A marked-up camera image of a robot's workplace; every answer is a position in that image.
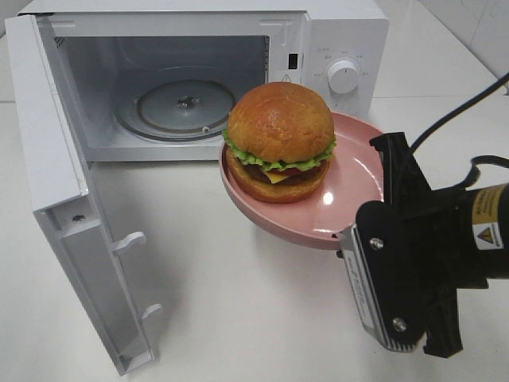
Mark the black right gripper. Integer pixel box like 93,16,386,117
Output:
368,132,508,357

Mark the pink round plate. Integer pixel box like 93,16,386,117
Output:
219,112,383,251

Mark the burger with lettuce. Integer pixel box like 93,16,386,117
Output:
223,82,336,203

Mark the white microwave door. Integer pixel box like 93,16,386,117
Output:
6,14,161,375

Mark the white upper microwave knob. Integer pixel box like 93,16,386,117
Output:
327,57,360,95

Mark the glass microwave turntable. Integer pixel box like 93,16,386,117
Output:
114,66,235,142

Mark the white microwave oven body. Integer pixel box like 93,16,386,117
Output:
15,1,389,162

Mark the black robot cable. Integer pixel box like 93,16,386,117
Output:
409,70,509,192

